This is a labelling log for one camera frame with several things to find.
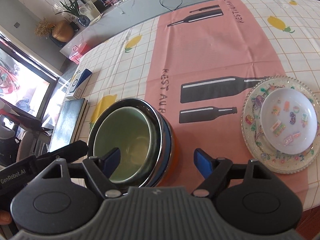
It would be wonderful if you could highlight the green ceramic bowl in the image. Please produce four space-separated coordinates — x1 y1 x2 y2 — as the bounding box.
93 107 156 184

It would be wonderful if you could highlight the clear glass sticker plate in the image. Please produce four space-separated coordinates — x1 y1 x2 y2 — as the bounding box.
241 76 319 174

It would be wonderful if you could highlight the black notebook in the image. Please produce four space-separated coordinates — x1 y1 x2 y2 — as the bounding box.
48 98 87 152

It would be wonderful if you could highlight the blue steel bowl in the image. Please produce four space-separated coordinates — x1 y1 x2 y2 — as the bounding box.
88 98 165 191

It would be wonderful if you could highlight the small white sticker dish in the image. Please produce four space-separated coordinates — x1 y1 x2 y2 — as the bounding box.
260 88 317 155

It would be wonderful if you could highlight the white blue box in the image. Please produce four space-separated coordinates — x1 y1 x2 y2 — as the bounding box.
66 69 92 100

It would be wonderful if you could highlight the checked lemon tablecloth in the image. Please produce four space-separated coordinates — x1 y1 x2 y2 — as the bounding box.
64 0 320 209

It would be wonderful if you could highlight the pink table runner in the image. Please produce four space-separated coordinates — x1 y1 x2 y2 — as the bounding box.
144 0 309 209

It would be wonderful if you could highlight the pink storage case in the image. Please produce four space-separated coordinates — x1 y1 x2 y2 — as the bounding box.
68 42 92 64

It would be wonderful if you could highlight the brown round vase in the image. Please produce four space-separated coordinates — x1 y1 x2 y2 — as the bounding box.
52 20 74 42

